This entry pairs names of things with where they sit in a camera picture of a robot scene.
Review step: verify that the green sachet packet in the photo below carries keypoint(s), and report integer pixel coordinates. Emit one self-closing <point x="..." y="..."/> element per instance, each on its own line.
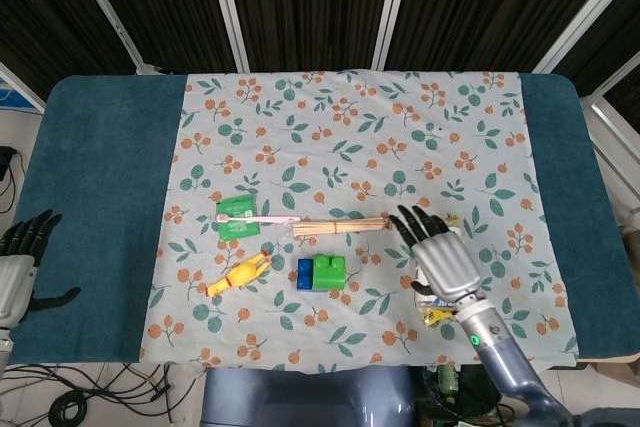
<point x="238" y="217"/>

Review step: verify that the blue robot torso base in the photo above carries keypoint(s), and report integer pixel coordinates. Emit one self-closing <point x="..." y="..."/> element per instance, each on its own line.
<point x="307" y="397"/>

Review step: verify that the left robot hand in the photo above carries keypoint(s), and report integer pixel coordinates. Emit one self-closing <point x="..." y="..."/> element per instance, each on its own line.
<point x="20" y="262"/>

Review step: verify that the bundle of wooden sticks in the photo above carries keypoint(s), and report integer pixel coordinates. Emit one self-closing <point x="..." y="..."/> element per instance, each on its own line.
<point x="336" y="226"/>

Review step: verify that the green toy block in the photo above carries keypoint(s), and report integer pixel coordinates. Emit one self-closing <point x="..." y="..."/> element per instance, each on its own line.
<point x="329" y="273"/>

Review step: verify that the teal table cover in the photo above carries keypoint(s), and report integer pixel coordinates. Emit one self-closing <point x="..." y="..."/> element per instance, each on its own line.
<point x="95" y="217"/>

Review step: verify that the yellow rubber chicken toy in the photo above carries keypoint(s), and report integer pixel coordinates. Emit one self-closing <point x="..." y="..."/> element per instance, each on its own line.
<point x="241" y="274"/>

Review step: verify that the pink toothbrush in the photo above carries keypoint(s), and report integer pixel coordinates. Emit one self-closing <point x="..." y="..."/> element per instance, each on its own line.
<point x="260" y="218"/>

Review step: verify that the green tool under table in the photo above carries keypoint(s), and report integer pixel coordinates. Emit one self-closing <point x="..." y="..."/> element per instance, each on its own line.
<point x="448" y="384"/>

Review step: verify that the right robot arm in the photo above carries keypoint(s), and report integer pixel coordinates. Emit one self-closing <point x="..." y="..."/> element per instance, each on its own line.
<point x="520" y="372"/>

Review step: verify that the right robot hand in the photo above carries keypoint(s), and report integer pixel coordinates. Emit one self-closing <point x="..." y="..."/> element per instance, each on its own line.
<point x="439" y="258"/>

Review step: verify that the floral patterned cloth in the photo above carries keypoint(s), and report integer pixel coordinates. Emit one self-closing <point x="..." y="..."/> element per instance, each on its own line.
<point x="360" y="167"/>

